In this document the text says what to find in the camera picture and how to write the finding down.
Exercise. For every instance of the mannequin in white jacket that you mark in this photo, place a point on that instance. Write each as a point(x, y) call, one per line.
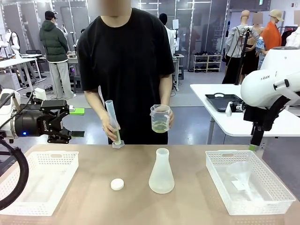
point(294, 38)

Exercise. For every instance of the mannequin in orange garment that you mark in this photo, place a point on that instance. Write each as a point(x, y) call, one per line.
point(272, 35)

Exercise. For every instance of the man in green jacket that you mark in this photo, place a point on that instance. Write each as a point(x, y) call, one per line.
point(52, 42)

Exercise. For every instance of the person's left hand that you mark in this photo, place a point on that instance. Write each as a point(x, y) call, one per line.
point(171, 118)

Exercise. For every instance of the mannequin in grey hoodie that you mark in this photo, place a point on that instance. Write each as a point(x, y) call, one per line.
point(236, 39)

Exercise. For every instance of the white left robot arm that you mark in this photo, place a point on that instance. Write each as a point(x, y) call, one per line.
point(7, 105)

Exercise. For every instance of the clear plastic measuring beaker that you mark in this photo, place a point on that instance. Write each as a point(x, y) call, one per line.
point(159, 124)

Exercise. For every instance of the white shoe rack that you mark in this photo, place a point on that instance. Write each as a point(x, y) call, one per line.
point(207, 62)

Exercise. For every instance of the translucent plastic conical flask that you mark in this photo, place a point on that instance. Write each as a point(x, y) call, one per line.
point(161, 178)

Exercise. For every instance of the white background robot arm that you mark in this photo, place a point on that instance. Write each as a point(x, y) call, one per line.
point(14, 42)

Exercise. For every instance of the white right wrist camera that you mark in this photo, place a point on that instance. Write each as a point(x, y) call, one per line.
point(237, 107)

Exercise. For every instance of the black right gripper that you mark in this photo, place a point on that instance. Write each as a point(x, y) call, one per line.
point(256, 116)

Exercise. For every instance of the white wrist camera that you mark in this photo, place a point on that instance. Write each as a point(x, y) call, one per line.
point(237, 107)
point(39, 93)

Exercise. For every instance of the black tripod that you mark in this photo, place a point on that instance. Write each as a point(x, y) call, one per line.
point(243, 47)

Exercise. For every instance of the figure in black dress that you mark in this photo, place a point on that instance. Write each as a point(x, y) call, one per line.
point(250, 58)

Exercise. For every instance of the blue patterned shirt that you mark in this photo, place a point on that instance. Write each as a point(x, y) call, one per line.
point(260, 44)

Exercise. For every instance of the person's right forearm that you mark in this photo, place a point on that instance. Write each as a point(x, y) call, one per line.
point(96, 105)

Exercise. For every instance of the clear plastic graduated cylinder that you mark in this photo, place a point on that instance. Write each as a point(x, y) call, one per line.
point(110, 110)

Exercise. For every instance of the white perforated plastic basket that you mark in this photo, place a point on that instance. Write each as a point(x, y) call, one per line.
point(58, 168)
point(218, 168)

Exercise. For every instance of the person in black t-shirt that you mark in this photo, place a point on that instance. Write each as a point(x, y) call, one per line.
point(124, 58)

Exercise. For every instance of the person's left forearm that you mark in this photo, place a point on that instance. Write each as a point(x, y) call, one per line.
point(165, 93)

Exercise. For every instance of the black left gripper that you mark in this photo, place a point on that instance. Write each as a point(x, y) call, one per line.
point(30, 123)

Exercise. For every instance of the person's right hand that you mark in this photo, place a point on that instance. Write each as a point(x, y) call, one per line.
point(109, 127)

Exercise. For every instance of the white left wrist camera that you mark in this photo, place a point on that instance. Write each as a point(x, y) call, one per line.
point(39, 93)

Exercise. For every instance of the white long desk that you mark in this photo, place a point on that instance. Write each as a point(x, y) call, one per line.
point(14, 61)

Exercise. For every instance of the white round flask cap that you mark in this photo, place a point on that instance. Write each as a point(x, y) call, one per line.
point(117, 184)

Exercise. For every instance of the clear plastic funnel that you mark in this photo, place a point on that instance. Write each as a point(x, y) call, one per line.
point(241, 171)

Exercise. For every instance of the black plastic tray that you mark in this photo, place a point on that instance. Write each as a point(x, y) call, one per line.
point(218, 103)

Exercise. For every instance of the white paper slip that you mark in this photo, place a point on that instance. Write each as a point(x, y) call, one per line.
point(239, 185)

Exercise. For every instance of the person in white shirt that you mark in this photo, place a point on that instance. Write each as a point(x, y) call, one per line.
point(172, 39)

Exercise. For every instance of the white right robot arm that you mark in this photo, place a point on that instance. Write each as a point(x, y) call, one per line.
point(262, 86)

